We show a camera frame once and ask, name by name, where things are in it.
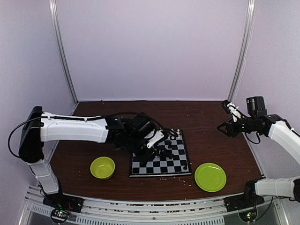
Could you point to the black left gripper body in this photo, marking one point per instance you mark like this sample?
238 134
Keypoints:
133 146

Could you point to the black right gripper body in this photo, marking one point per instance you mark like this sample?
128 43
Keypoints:
249 125

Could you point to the black and grey chessboard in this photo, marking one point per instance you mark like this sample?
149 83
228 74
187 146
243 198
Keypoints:
173 156

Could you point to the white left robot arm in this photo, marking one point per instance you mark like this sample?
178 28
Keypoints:
134 132

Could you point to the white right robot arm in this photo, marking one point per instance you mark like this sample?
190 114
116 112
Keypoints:
273 127

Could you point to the green bowl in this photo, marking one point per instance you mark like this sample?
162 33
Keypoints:
102 168

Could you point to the green plate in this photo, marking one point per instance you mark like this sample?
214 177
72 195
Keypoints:
210 177

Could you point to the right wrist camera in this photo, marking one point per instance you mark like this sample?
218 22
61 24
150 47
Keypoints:
232 109

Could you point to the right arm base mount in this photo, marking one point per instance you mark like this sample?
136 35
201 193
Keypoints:
247 199

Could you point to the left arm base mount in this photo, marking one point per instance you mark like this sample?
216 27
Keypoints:
61 201

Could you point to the right aluminium corner post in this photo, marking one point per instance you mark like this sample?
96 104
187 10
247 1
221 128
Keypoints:
248 27

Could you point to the aluminium corner post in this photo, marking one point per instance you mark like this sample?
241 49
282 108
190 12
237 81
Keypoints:
63 59
248 27

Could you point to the left aluminium corner post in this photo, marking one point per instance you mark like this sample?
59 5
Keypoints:
63 59

